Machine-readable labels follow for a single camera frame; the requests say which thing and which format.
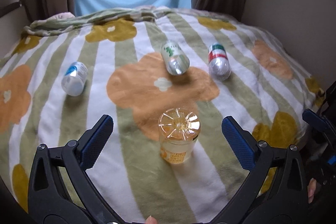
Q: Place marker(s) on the red green label cup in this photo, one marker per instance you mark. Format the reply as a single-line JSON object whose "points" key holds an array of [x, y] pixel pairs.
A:
{"points": [[219, 66]]}

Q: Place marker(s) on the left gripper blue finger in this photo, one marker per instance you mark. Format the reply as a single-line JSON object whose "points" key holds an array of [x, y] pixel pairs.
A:
{"points": [[319, 123]]}

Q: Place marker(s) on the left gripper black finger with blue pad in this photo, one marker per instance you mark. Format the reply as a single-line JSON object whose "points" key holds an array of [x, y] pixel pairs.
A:
{"points": [[60, 191], [275, 190]]}

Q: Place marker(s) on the fingertip at bottom edge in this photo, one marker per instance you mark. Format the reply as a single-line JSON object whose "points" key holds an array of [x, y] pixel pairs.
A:
{"points": [[151, 220]]}

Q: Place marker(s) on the floral striped fleece blanket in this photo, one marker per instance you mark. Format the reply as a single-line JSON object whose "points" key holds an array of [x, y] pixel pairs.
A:
{"points": [[266, 93]]}

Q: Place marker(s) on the blue label white cup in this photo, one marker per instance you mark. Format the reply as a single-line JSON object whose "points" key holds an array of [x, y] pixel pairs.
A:
{"points": [[73, 81]]}

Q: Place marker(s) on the green label plastic cup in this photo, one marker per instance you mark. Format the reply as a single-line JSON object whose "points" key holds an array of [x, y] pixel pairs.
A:
{"points": [[175, 59]]}

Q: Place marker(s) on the person's hand at right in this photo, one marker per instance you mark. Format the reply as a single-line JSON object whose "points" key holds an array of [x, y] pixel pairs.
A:
{"points": [[311, 189]]}

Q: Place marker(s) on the clear orange plastic cup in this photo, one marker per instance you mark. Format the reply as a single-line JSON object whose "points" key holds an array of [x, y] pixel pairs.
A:
{"points": [[178, 132]]}

